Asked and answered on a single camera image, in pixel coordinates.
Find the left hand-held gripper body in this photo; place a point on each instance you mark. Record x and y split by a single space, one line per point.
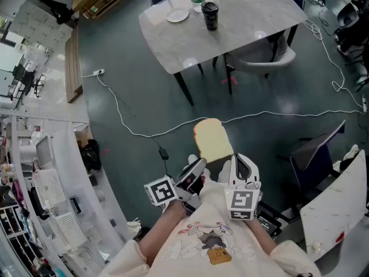
161 191

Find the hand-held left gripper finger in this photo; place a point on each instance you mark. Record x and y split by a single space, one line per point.
193 168

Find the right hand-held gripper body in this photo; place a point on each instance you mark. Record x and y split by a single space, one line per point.
242 202

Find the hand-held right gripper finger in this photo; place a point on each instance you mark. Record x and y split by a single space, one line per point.
233 170
251 170

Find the pale yellow bread slice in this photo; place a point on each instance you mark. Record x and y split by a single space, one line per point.
213 140

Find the small white plate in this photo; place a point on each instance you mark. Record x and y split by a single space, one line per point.
176 15

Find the person's right forearm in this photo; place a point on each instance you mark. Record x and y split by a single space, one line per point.
262 235

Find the person's left forearm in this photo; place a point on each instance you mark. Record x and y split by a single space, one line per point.
161 229

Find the person's left white shoe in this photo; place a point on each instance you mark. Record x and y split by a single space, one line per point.
192 159

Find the person's white shoe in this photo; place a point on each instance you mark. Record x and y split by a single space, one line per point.
338 166
223 173
192 159
351 152

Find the person's right white shoe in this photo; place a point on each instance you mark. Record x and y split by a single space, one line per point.
223 173

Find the black flat device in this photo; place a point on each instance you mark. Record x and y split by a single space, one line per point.
266 221

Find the person's cream printed shirt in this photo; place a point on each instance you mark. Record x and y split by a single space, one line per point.
207 209

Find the white cloth bag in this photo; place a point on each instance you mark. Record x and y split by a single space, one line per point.
134 226

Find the dark chair with striped edge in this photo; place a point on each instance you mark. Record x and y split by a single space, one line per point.
314 154

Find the black bag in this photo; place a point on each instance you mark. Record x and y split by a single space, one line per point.
90 154

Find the white metal shelf rack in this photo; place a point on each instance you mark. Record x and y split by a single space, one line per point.
72 160

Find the white perforated basket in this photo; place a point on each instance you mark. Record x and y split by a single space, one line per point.
70 231
49 187

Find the grey upholstered chair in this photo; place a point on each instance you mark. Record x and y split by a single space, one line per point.
259 59

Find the small white power strip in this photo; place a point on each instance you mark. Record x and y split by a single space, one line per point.
364 102

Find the wooden slatted bench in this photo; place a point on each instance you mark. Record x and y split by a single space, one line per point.
72 68

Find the black lidded coffee cup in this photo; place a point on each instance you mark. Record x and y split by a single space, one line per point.
210 16

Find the black wheeled equipment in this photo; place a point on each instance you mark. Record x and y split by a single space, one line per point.
351 33

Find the black office chair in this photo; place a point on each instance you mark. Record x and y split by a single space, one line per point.
27 79

